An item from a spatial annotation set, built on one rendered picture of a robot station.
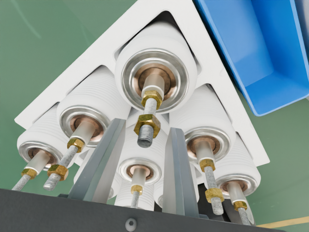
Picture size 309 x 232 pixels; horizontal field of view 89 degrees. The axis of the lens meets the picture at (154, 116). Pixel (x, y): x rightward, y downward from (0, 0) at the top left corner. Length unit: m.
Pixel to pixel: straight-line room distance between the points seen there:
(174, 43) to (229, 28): 0.28
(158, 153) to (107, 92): 0.13
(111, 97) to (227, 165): 0.21
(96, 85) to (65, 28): 0.26
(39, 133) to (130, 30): 0.21
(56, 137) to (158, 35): 0.22
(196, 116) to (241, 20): 0.28
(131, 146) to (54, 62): 0.35
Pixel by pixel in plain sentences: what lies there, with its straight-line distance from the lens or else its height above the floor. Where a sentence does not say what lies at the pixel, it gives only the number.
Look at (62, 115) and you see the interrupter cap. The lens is 0.24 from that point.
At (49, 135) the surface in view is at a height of 0.24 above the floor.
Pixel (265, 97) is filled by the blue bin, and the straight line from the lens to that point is 0.45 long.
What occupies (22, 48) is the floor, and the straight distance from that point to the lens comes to 0.57.
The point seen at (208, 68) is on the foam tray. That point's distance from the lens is 0.26.
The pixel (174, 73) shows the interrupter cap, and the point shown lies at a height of 0.25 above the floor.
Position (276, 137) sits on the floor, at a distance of 0.67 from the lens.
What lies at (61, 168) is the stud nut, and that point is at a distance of 0.19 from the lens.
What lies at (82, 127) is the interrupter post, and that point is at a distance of 0.23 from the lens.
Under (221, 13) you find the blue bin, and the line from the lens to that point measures 0.43.
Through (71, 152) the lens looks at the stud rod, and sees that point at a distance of 0.21.
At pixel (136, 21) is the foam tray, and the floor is 0.18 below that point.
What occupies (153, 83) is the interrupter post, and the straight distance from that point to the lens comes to 0.15.
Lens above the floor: 0.42
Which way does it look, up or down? 54 degrees down
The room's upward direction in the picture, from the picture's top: 173 degrees counter-clockwise
